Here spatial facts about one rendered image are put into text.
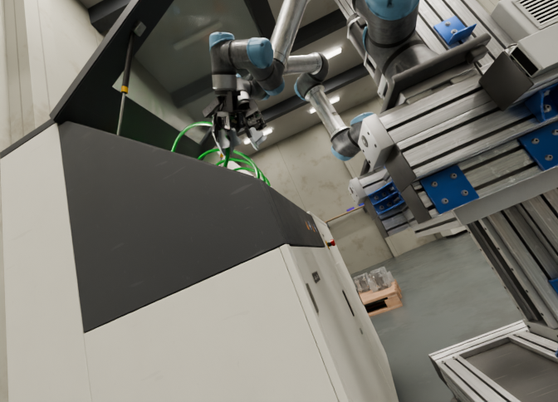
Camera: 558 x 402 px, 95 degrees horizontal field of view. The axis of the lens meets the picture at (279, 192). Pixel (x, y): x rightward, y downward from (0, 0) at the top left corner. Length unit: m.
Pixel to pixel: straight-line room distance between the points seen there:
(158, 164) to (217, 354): 0.48
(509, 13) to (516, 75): 0.47
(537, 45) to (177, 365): 0.94
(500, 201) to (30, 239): 1.31
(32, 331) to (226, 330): 0.59
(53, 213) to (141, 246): 0.36
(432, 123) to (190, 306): 0.68
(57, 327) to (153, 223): 0.38
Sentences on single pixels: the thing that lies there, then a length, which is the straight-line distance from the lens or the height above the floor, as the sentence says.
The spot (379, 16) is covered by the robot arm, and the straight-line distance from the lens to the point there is 0.73.
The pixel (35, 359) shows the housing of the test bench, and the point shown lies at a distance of 1.03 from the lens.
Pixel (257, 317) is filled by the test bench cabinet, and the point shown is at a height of 0.68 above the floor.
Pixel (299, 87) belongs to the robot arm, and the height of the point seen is 1.61.
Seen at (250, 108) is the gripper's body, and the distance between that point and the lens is 1.08.
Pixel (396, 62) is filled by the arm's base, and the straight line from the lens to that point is 0.80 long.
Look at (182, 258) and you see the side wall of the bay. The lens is 0.67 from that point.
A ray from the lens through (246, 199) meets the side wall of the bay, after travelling 0.60.
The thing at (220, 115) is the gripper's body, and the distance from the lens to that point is 0.87.
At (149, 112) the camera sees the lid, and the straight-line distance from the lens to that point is 1.25.
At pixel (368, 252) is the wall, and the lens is 10.51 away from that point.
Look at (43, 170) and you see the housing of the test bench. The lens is 1.12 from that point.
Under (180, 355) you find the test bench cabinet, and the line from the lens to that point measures 0.70.
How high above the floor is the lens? 0.72
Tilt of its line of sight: 18 degrees up
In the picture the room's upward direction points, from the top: 23 degrees counter-clockwise
